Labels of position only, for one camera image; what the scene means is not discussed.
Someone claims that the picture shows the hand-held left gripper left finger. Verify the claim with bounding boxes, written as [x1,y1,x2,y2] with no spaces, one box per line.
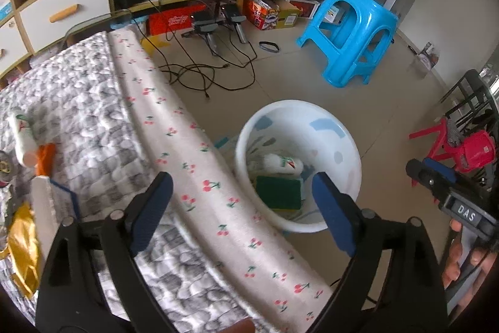
[35,171,178,333]

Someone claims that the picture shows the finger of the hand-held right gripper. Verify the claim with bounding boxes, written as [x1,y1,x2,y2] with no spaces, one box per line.
[405,157,463,202]

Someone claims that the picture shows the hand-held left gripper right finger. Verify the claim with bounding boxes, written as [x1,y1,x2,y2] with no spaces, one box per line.
[308,172,449,333]

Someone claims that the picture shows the white plastic basin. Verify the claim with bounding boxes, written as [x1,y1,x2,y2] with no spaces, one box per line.
[234,100,361,234]

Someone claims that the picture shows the blue paper box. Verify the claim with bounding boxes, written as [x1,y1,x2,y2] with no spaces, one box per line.
[30,177,81,240]

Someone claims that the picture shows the yellow foil bag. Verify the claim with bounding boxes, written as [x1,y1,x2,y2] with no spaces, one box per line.
[0,202,41,298]

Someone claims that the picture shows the white drink bottle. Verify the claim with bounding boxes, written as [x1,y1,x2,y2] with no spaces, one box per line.
[10,107,38,168]
[262,154,304,176]

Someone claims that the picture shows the person's right hand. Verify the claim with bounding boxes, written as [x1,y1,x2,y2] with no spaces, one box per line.
[441,220,497,291]

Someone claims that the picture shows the person's left hand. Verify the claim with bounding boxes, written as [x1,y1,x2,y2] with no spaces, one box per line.
[216,318,256,333]

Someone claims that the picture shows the red plastic stool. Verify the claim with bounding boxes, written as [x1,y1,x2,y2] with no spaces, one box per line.
[409,118,468,170]

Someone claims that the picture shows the green scouring sponge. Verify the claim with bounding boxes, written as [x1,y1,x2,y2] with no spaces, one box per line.
[255,176,305,212]

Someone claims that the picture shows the cherry print mattress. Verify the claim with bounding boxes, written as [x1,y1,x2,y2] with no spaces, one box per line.
[107,25,334,331]

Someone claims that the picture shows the black chair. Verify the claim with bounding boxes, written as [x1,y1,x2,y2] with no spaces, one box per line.
[440,68,499,146]

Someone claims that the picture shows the small printed packet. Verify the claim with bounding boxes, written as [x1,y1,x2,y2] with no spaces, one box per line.
[418,42,440,69]

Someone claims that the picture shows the orange wrapper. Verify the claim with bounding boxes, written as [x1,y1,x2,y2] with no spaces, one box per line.
[35,143,57,176]

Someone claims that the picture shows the grey quilted blanket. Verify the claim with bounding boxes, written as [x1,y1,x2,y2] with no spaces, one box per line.
[0,32,250,333]

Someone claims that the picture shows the round tin can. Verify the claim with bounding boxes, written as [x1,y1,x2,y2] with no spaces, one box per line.
[0,150,17,187]

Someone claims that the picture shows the blue plastic stool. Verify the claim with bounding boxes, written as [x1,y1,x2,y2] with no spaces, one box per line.
[295,0,399,88]

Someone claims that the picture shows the black handheld device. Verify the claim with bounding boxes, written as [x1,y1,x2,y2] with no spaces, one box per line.
[191,20,227,56]
[222,3,250,44]

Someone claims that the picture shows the red cardboard box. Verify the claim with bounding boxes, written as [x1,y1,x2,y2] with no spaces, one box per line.
[147,4,207,35]

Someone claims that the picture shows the brown cardboard box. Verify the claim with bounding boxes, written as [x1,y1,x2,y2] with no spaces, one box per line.
[273,0,305,27]

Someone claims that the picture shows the colourful snack box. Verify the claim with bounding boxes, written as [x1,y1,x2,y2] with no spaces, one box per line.
[242,0,282,31]

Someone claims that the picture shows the black cables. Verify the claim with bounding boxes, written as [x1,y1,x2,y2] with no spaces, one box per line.
[140,0,260,100]

